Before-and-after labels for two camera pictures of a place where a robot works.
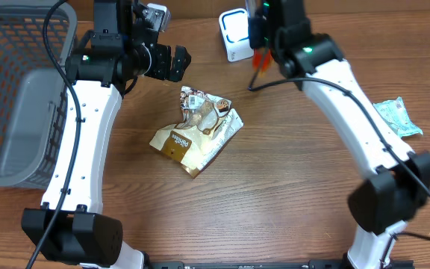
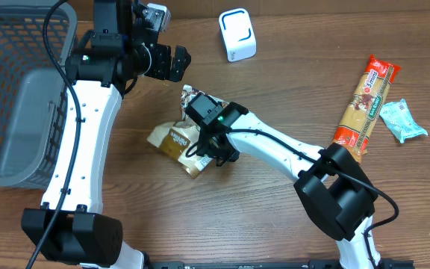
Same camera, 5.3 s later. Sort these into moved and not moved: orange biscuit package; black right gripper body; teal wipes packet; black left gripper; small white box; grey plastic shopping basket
Moved: orange biscuit package; black right gripper body
Not moved: grey plastic shopping basket; teal wipes packet; black left gripper; small white box
